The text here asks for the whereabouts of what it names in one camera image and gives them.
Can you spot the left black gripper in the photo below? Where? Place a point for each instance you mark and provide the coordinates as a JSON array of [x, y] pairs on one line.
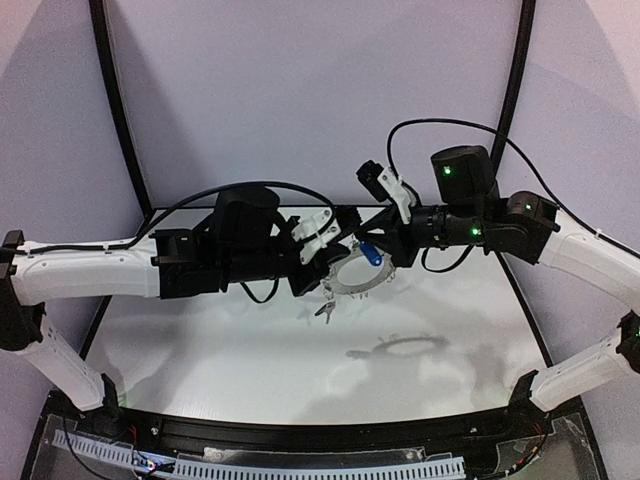
[[310, 270]]

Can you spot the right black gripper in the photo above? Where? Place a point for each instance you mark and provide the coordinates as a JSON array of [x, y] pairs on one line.
[[398, 236]]

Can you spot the key with blue tag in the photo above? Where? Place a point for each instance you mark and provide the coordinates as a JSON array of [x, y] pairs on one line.
[[372, 255]]

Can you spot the key with black tag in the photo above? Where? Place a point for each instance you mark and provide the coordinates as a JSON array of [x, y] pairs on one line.
[[326, 310]]

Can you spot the metal keyring disc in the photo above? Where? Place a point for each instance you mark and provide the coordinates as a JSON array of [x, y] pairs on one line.
[[353, 276]]

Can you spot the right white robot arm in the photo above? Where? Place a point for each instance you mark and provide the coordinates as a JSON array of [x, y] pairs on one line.
[[526, 226]]

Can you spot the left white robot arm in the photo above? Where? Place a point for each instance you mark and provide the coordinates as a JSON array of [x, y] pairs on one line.
[[245, 238]]

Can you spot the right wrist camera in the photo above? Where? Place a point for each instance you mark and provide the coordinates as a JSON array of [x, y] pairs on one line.
[[383, 184]]

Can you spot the black front aluminium rail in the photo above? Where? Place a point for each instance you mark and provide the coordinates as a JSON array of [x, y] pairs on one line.
[[167, 432]]

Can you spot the white slotted cable duct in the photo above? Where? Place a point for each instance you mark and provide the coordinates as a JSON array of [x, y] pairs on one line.
[[217, 463]]

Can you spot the right black frame post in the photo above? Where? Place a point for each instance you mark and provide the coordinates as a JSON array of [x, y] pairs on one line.
[[515, 78]]

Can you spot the black frame post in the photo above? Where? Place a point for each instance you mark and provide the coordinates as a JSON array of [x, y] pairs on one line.
[[515, 78], [103, 44]]

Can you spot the left black frame post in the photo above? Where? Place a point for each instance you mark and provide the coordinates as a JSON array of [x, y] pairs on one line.
[[103, 44]]

